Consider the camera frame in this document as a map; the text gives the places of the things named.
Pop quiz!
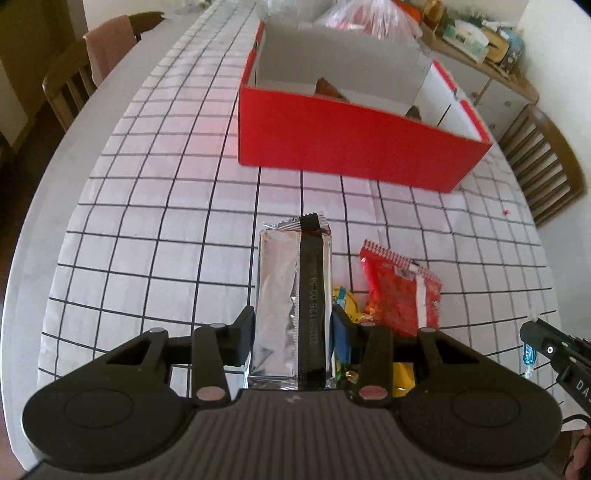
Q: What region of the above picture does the wooden chair right side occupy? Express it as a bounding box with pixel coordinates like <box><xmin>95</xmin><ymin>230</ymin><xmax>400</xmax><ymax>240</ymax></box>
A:
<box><xmin>499</xmin><ymin>105</ymin><xmax>587</xmax><ymax>226</ymax></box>

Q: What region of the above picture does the red cardboard box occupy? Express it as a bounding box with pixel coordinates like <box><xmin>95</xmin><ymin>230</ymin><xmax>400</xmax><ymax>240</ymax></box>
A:
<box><xmin>238</xmin><ymin>21</ymin><xmax>493</xmax><ymax>193</ymax></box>

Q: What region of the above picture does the white sideboard cabinet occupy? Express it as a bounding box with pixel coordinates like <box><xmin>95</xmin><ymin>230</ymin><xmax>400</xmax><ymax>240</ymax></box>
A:
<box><xmin>420</xmin><ymin>23</ymin><xmax>539</xmax><ymax>140</ymax></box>

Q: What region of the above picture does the small clear plastic bag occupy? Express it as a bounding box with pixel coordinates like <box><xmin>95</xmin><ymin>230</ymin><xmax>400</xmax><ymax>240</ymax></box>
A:
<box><xmin>314</xmin><ymin>0</ymin><xmax>423</xmax><ymax>43</ymax></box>

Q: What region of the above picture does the yellow minion snack packet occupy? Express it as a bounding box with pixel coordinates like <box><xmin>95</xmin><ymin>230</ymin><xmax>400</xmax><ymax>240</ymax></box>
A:
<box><xmin>329</xmin><ymin>284</ymin><xmax>417</xmax><ymax>398</ymax></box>

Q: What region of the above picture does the person's right hand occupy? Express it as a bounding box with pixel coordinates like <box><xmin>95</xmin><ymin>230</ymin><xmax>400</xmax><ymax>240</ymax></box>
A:
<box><xmin>564</xmin><ymin>426</ymin><xmax>590</xmax><ymax>480</ymax></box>

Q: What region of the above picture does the silver black foil packet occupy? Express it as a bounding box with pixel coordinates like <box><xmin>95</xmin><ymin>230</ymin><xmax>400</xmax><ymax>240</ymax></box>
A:
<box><xmin>249</xmin><ymin>213</ymin><xmax>332</xmax><ymax>390</ymax></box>

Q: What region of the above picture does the wooden chair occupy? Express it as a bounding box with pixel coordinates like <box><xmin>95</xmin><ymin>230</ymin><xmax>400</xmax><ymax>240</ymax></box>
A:
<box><xmin>499</xmin><ymin>105</ymin><xmax>587</xmax><ymax>226</ymax></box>
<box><xmin>42</xmin><ymin>11</ymin><xmax>163</xmax><ymax>130</ymax></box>

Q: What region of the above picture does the green tissue box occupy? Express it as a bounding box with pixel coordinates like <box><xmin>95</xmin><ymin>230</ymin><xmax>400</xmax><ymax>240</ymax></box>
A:
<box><xmin>443</xmin><ymin>19</ymin><xmax>489</xmax><ymax>63</ymax></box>

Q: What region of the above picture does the orange snack packet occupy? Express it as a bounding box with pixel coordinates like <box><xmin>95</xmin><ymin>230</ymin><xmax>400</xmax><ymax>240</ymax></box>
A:
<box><xmin>315</xmin><ymin>77</ymin><xmax>348</xmax><ymax>102</ymax></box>

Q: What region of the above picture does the dark brown snack packet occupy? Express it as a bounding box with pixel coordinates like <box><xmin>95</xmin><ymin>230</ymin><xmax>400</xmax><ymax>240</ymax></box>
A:
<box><xmin>405</xmin><ymin>105</ymin><xmax>422</xmax><ymax>121</ymax></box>

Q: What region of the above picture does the pink cloth on chair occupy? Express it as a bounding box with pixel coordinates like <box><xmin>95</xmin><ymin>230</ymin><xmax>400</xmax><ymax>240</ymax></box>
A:
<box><xmin>83</xmin><ymin>15</ymin><xmax>137</xmax><ymax>86</ymax></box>

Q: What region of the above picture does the white black grid tablecloth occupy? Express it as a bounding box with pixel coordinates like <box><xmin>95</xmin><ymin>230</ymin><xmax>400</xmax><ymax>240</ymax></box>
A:
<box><xmin>37</xmin><ymin>1</ymin><xmax>560</xmax><ymax>394</ymax></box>

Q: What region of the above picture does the yellow tissue holder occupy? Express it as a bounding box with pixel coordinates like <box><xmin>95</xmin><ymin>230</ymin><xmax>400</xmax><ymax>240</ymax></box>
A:
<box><xmin>481</xmin><ymin>27</ymin><xmax>509</xmax><ymax>65</ymax></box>

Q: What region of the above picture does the red snack bag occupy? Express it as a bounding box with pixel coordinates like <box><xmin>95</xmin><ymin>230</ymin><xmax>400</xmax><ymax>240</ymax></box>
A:
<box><xmin>360</xmin><ymin>240</ymin><xmax>443</xmax><ymax>337</ymax></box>

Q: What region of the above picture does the wooden chair left side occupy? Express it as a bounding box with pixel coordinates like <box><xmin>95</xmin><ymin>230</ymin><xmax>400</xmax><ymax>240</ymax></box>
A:
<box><xmin>42</xmin><ymin>11</ymin><xmax>163</xmax><ymax>130</ymax></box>

